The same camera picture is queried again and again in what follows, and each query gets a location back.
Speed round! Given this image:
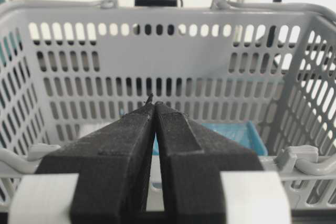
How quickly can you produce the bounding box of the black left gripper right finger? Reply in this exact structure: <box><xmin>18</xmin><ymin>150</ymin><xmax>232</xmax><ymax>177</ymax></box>
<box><xmin>154</xmin><ymin>102</ymin><xmax>263</xmax><ymax>223</ymax></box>

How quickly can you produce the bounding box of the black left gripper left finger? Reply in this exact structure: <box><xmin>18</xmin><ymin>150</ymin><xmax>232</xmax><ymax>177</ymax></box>
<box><xmin>36</xmin><ymin>98</ymin><xmax>155</xmax><ymax>223</ymax></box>

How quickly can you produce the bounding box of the blue plastic dustpan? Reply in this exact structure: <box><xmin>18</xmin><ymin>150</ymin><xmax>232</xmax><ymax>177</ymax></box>
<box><xmin>151</xmin><ymin>120</ymin><xmax>268</xmax><ymax>156</ymax></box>

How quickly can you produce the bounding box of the grey plastic shopping basket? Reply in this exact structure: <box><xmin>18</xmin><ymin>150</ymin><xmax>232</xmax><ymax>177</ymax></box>
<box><xmin>0</xmin><ymin>0</ymin><xmax>336</xmax><ymax>211</ymax></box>

